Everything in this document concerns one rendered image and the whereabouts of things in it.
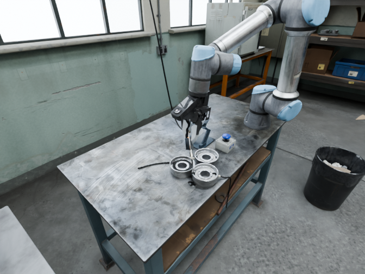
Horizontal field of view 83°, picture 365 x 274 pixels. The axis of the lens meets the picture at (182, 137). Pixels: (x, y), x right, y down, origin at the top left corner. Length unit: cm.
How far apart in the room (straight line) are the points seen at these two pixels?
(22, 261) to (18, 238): 11
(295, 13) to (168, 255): 106
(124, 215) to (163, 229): 14
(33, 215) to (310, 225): 214
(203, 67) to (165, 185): 46
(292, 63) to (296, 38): 10
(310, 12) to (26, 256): 130
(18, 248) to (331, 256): 172
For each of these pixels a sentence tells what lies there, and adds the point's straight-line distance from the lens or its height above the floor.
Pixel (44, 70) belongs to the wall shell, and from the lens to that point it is 213.
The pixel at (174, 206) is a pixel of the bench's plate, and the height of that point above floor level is 80.
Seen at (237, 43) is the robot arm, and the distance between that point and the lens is 96.
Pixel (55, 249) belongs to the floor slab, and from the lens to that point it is 181.
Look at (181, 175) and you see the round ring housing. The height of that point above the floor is 82.
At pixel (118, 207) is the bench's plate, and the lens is 79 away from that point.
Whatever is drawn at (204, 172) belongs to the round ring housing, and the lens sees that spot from 86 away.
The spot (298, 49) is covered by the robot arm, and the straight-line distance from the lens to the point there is 103.
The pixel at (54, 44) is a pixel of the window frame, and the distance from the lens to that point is 204.
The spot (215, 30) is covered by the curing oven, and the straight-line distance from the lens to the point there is 313.
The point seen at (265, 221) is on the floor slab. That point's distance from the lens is 182.
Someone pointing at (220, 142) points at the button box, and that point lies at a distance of 100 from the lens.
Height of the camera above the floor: 139
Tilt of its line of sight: 32 degrees down
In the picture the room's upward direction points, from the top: straight up
